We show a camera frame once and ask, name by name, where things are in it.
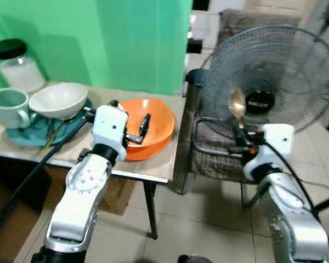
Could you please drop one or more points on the orange plastic bowl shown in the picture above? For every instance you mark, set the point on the orange plastic bowl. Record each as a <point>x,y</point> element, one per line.
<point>159,129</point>

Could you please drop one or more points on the metal spoon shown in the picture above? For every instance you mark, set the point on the metal spoon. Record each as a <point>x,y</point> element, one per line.
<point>237,104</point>

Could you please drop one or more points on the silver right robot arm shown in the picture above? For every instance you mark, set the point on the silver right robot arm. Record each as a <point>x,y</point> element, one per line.
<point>293,219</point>

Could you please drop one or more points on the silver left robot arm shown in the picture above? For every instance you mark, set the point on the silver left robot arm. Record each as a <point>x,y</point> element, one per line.
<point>79,192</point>

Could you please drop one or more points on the brown checked armchair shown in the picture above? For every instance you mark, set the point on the brown checked armchair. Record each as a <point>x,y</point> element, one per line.
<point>214,159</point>

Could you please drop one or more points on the white ceramic bowl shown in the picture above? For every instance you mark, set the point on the white ceramic bowl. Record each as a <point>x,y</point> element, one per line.
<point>57,99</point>

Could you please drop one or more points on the brown cardboard box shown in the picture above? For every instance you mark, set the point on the brown cardboard box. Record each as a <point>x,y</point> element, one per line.
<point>118,194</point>

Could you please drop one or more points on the green chopsticks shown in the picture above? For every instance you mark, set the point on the green chopsticks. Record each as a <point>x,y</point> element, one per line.
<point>54,137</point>

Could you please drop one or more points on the black table leg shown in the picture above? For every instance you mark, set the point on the black table leg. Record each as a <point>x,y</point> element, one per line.
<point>151,211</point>

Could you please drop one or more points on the grey electric fan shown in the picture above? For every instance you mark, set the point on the grey electric fan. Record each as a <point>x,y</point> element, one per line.
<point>285,66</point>

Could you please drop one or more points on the teal plate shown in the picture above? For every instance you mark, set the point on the teal plate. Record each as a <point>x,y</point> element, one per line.
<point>30,136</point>

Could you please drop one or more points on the black floor pole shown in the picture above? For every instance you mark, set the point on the black floor pole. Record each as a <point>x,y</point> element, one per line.
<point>328,203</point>

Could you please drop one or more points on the glass jar with black lid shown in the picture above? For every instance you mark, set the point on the glass jar with black lid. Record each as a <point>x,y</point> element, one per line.
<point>19,68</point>

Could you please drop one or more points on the pale green mug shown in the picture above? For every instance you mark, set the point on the pale green mug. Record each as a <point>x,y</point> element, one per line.
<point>8,107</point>

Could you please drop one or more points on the dark robot foot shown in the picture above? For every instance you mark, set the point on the dark robot foot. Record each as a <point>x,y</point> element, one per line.
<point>193,258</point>

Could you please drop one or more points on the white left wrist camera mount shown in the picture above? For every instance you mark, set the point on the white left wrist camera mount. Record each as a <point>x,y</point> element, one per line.
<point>109,127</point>

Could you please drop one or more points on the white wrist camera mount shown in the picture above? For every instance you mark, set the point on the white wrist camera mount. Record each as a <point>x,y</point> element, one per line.
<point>109,127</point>
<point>277,143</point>

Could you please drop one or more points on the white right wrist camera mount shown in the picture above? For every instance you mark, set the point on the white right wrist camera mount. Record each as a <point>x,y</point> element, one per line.
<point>277,143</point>

